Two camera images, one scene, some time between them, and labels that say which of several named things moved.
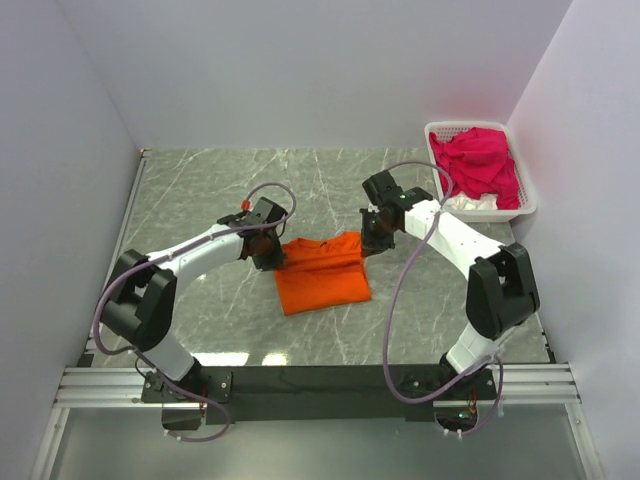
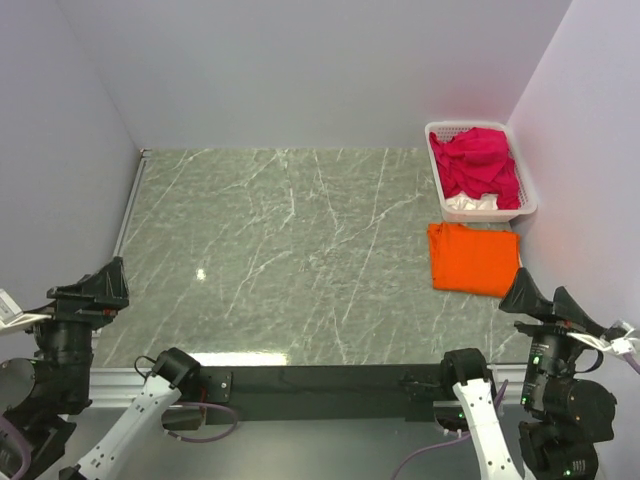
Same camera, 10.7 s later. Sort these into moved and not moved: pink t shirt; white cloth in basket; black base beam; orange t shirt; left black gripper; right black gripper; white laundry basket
Moved: right black gripper; left black gripper; orange t shirt
Not moved: black base beam; pink t shirt; white cloth in basket; white laundry basket
